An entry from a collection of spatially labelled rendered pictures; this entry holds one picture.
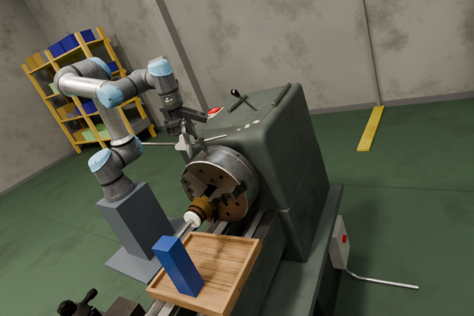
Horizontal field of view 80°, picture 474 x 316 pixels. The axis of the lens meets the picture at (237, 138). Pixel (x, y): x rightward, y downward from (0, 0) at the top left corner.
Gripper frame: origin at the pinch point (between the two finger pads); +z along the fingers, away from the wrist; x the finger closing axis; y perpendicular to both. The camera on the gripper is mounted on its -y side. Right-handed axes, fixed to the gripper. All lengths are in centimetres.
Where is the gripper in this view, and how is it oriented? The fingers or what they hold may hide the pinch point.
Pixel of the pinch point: (195, 148)
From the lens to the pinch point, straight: 112.9
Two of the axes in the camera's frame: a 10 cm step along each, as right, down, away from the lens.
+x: -0.2, 4.4, -9.0
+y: -9.7, 2.2, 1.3
